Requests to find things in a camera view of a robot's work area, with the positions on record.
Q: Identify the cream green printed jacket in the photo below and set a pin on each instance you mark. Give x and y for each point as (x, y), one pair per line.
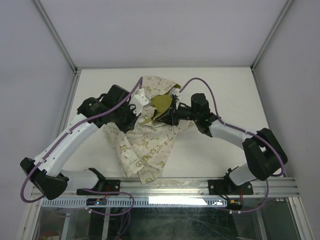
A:
(146, 149)

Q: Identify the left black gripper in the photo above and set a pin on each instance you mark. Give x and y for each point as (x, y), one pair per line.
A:
(127, 127)

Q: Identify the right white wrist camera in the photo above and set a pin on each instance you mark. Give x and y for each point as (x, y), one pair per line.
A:
(175, 94)

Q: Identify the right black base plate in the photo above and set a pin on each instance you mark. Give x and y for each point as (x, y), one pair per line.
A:
(225, 187)

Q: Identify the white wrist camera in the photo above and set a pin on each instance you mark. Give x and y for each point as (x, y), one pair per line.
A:
(139, 101)
(175, 94)

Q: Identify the slotted grey cable duct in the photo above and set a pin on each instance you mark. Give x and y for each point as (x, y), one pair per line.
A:
(138, 202)

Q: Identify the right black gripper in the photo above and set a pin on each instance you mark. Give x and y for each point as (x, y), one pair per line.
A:
(171, 116)

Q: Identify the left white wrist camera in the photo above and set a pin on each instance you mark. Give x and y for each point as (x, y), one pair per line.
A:
(139, 101)

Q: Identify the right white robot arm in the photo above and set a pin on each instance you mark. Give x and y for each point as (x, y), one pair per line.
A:
(263, 153)

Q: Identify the aluminium frame post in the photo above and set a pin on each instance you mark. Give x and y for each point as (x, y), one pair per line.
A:
(272, 33)
(54, 34)

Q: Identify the left aluminium frame post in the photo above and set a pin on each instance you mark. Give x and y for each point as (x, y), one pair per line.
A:
(54, 34)

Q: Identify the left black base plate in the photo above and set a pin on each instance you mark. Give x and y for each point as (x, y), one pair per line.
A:
(109, 187)

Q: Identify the right aluminium frame post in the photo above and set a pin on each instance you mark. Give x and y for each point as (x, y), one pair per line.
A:
(272, 33)

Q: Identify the aluminium mounting rail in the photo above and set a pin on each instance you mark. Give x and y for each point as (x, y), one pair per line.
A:
(276, 187)

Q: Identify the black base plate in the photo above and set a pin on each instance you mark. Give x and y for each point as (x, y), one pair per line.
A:
(225, 187)
(109, 187)

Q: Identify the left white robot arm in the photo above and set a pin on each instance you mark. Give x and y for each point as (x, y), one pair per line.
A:
(45, 171)

